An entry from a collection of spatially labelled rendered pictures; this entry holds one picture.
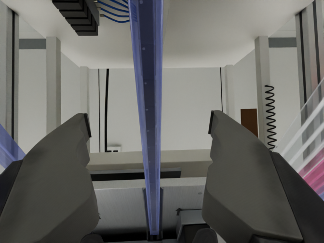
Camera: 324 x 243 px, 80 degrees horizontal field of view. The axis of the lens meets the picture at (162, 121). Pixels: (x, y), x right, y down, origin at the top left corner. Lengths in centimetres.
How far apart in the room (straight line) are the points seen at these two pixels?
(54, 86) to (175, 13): 40
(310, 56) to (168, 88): 149
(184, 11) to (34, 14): 36
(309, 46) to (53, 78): 69
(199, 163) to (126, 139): 138
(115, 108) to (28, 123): 83
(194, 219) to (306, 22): 53
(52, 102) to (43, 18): 22
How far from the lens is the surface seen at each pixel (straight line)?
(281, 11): 63
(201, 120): 195
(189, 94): 196
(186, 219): 29
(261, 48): 72
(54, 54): 69
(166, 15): 47
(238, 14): 59
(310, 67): 60
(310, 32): 63
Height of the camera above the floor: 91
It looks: 3 degrees down
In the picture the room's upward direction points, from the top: 178 degrees clockwise
